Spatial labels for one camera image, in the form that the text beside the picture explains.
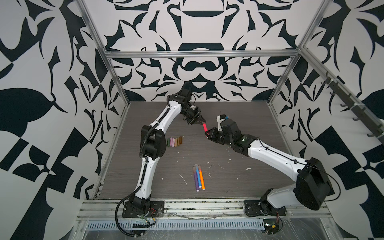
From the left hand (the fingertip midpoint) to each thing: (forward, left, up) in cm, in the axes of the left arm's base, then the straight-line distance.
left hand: (203, 118), depth 89 cm
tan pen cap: (-7, +18, -15) cm, 24 cm away
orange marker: (-29, +3, -16) cm, 33 cm away
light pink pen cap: (-6, +19, -15) cm, 25 cm away
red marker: (-7, 0, +1) cm, 7 cm away
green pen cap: (-6, +22, -16) cm, 28 cm away
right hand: (-11, +1, +2) cm, 11 cm away
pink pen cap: (-6, +21, -16) cm, 26 cm away
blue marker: (-22, +5, -16) cm, 27 cm away
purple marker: (-30, +6, -16) cm, 34 cm away
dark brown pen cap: (-4, +14, -16) cm, 22 cm away
